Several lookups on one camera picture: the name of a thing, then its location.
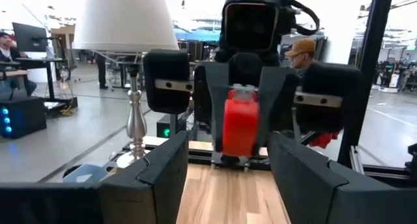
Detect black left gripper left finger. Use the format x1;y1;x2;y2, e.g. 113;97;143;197
0;130;190;224

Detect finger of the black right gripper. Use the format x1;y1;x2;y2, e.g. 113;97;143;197
203;61;231;154
253;66;288;156

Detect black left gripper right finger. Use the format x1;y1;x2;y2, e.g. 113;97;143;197
267;132;417;224

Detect red stapler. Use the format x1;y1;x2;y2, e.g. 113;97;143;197
221;83;261;158

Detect black box green light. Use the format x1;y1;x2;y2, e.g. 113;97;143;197
156;115;179;139

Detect red crumpled object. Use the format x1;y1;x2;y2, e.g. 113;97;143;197
308;131;342;150

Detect person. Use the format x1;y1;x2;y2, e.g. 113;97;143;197
283;37;322;72
0;31;38;98
95;53;110;91

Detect silver table lamp white shade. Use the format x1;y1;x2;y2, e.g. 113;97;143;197
72;0;179;169

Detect black computer blue lights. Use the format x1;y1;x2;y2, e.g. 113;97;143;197
0;96;48;140

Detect black desk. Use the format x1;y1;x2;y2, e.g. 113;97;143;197
14;56;79;111

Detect black monitor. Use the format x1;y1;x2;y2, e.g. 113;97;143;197
12;21;50;53

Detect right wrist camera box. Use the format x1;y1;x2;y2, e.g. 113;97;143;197
222;0;287;55

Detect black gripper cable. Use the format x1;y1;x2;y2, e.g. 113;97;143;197
283;0;321;36

